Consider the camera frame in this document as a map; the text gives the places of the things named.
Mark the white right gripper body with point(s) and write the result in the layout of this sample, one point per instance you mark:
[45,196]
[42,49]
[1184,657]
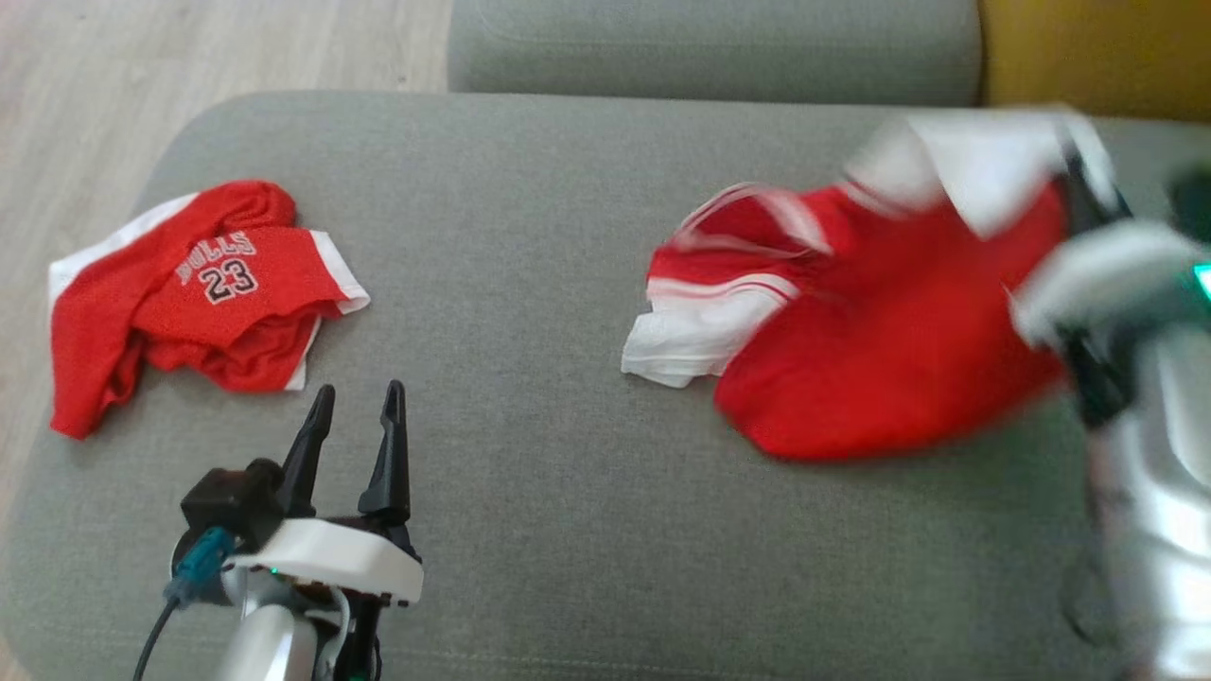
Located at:
[1107,284]

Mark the red garment with striped trim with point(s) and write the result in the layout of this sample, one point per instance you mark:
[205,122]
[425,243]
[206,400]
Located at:
[880,359]

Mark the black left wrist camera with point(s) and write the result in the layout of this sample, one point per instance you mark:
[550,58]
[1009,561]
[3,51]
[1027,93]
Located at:
[227,501]

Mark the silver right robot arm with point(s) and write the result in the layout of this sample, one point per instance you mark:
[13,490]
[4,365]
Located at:
[1164,511]

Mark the red Bulls 23 garment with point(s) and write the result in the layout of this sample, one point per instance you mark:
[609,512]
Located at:
[95,331]

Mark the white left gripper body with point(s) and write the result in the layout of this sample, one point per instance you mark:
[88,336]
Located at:
[331,558]

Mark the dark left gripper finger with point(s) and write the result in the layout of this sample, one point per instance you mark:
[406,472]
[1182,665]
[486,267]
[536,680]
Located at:
[390,463]
[307,454]

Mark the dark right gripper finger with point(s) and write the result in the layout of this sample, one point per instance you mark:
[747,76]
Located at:
[1088,194]

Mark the large yellow back cushion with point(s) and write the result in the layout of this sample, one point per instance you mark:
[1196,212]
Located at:
[1097,57]

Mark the large grey sofa seat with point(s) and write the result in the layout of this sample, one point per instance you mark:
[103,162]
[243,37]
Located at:
[530,284]

